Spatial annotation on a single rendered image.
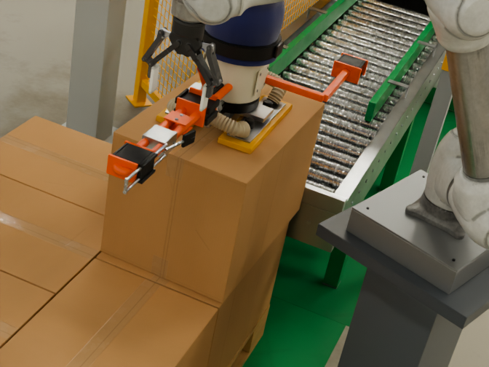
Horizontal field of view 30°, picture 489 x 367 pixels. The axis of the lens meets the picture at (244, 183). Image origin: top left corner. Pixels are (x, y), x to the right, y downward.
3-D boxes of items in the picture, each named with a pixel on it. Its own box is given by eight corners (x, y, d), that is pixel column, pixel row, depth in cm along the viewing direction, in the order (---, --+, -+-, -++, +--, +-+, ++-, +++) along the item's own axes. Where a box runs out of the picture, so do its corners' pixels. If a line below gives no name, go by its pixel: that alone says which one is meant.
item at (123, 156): (124, 158, 214) (126, 139, 212) (151, 168, 212) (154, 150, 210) (105, 172, 207) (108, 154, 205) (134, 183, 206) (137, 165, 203)
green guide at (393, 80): (443, 11, 498) (448, -5, 493) (462, 17, 495) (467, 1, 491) (363, 119, 367) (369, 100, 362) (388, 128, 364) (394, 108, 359)
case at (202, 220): (193, 168, 314) (210, 62, 293) (299, 209, 303) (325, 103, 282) (100, 251, 265) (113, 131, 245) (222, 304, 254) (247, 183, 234)
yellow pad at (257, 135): (261, 99, 277) (264, 84, 275) (292, 109, 275) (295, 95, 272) (216, 143, 249) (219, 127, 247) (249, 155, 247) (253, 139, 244)
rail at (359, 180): (450, 41, 503) (460, 9, 494) (460, 44, 502) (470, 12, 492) (320, 242, 314) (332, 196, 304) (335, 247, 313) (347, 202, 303)
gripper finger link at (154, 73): (154, 68, 216) (151, 66, 216) (150, 94, 219) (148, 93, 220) (159, 63, 218) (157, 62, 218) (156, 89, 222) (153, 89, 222)
